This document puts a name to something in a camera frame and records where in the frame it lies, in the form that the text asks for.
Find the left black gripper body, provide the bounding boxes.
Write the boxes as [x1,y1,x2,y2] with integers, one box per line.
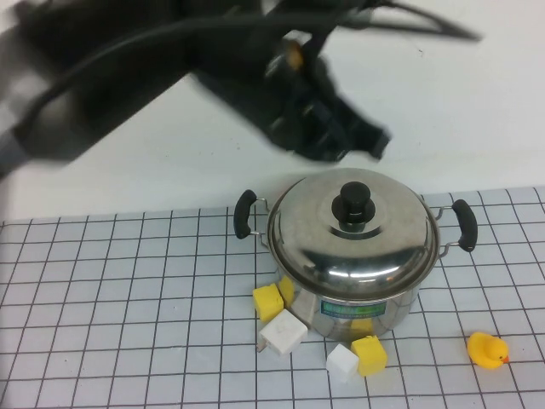
[199,32,367,164]

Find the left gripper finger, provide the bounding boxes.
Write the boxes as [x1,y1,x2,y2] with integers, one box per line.
[351,112,393,164]
[297,138,348,166]

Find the stainless steel pot lid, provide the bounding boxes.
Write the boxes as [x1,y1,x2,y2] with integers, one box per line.
[267,168,439,296]

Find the yellow sponge cube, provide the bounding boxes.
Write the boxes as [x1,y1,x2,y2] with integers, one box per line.
[251,276,294,323]
[351,335,389,377]

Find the white charger plug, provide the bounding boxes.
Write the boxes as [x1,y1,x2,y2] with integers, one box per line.
[256,308,308,355]

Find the small white cube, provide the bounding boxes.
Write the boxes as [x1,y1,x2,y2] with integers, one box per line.
[325,343,361,383]

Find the white black grid tablecloth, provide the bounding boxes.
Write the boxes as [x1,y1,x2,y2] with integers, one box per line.
[0,186,545,409]

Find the yellow rubber duck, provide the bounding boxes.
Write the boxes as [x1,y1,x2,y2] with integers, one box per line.
[467,331,511,371]

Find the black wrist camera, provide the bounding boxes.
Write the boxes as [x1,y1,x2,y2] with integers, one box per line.
[276,0,384,33]

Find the long black camera cable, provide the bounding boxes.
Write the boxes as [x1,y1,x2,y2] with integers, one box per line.
[0,0,485,146]

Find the stainless steel pot black handles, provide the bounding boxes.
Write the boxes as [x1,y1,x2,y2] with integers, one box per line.
[233,189,479,342]

